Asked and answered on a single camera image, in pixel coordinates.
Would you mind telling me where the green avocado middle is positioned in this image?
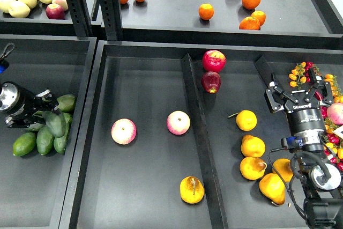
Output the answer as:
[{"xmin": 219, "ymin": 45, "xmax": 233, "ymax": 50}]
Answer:
[{"xmin": 36, "ymin": 126, "xmax": 54, "ymax": 156}]

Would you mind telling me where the black tray divider left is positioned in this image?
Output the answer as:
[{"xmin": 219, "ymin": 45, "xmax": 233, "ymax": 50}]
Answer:
[{"xmin": 181, "ymin": 53, "xmax": 229, "ymax": 228}]

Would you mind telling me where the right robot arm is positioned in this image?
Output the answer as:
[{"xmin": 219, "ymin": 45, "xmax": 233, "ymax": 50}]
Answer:
[{"xmin": 264, "ymin": 69, "xmax": 342, "ymax": 228}]

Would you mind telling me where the orange tomato bunch right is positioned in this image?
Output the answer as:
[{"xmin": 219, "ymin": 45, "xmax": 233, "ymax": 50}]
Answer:
[{"xmin": 324, "ymin": 73, "xmax": 343, "ymax": 103}]

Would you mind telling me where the green avocado centre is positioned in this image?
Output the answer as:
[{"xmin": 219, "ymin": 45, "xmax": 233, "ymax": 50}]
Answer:
[{"xmin": 63, "ymin": 112, "xmax": 73, "ymax": 124}]

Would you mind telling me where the pale pink apple on shelf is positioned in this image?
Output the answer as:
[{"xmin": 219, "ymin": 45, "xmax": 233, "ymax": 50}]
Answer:
[{"xmin": 52, "ymin": 0, "xmax": 68, "ymax": 11}]

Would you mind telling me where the dark green avocado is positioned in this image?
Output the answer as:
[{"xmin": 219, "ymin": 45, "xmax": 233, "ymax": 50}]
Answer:
[{"xmin": 42, "ymin": 110, "xmax": 65, "ymax": 137}]

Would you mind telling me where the dark red apple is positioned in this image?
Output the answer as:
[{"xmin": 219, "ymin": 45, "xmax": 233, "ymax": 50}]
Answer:
[{"xmin": 201, "ymin": 71, "xmax": 221, "ymax": 94}]

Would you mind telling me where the bright red apple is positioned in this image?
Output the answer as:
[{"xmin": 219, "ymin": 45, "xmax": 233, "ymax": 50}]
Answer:
[{"xmin": 202, "ymin": 50, "xmax": 226, "ymax": 73}]

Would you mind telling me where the black shelf post left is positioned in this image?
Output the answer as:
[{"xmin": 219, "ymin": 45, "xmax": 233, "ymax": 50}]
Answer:
[{"xmin": 66, "ymin": 0, "xmax": 93, "ymax": 37}]

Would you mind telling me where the black left tray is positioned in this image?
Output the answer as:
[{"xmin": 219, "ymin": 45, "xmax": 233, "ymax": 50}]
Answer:
[{"xmin": 1, "ymin": 35, "xmax": 96, "ymax": 228}]

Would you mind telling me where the green avocado top right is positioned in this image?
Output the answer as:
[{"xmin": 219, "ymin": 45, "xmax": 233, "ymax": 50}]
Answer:
[{"xmin": 57, "ymin": 94, "xmax": 77, "ymax": 113}]

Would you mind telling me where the green avocado right lower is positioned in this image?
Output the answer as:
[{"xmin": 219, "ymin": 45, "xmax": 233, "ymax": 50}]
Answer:
[{"xmin": 54, "ymin": 123, "xmax": 71, "ymax": 154}]

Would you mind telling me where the white label card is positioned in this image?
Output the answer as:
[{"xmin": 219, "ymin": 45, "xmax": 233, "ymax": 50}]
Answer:
[{"xmin": 333, "ymin": 125, "xmax": 343, "ymax": 139}]

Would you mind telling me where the black upper left shelf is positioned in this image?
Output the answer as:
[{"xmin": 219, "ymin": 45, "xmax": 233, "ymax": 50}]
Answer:
[{"xmin": 1, "ymin": 0, "xmax": 99, "ymax": 36}]

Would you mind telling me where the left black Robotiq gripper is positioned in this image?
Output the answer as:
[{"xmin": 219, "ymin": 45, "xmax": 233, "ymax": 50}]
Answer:
[{"xmin": 1, "ymin": 82, "xmax": 61, "ymax": 129}]

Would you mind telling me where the yellow pear hidden right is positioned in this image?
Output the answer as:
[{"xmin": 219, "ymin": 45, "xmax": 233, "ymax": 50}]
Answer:
[{"xmin": 272, "ymin": 158, "xmax": 293, "ymax": 182}]

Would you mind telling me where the red apple on shelf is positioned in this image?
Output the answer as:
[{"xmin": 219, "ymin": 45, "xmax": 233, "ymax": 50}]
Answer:
[{"xmin": 46, "ymin": 3, "xmax": 65, "ymax": 20}]

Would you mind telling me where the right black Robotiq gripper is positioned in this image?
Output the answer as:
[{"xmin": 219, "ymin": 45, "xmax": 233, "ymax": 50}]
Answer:
[{"xmin": 264, "ymin": 68, "xmax": 334, "ymax": 152}]

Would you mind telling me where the green avocado bottom left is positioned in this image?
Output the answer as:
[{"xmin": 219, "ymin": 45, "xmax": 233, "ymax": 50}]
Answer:
[{"xmin": 12, "ymin": 132, "xmax": 36, "ymax": 157}]

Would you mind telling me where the red chili pepper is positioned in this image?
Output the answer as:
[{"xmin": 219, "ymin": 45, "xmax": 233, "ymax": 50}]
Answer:
[{"xmin": 315, "ymin": 91, "xmax": 327, "ymax": 119}]

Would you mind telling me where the red cherry tomato bunch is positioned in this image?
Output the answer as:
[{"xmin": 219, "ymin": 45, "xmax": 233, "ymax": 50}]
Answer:
[{"xmin": 304, "ymin": 62, "xmax": 322, "ymax": 82}]

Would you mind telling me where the pink apple at right edge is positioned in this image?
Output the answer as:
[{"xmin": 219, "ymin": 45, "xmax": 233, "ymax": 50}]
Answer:
[{"xmin": 327, "ymin": 103, "xmax": 343, "ymax": 125}]

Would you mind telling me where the front orange on shelf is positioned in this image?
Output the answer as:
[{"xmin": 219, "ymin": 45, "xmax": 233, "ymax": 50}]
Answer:
[{"xmin": 239, "ymin": 16, "xmax": 260, "ymax": 30}]

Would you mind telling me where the orange cherry tomato bunch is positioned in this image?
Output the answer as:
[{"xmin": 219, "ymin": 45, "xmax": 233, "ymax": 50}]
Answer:
[{"xmin": 288, "ymin": 62, "xmax": 307, "ymax": 90}]

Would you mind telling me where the round yellow pear with stem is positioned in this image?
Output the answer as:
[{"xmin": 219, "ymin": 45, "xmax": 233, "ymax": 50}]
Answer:
[{"xmin": 228, "ymin": 110, "xmax": 257, "ymax": 131}]

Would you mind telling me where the pale yellow apple front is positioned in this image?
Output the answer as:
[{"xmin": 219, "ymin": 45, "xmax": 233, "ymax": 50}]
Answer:
[{"xmin": 8, "ymin": 1, "xmax": 31, "ymax": 18}]

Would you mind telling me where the small orange on shelf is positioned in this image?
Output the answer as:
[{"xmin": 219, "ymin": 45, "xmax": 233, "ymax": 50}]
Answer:
[{"xmin": 251, "ymin": 10, "xmax": 266, "ymax": 26}]

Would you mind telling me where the pink apple left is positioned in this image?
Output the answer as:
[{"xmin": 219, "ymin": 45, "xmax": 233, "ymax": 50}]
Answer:
[{"xmin": 111, "ymin": 118, "xmax": 137, "ymax": 145}]

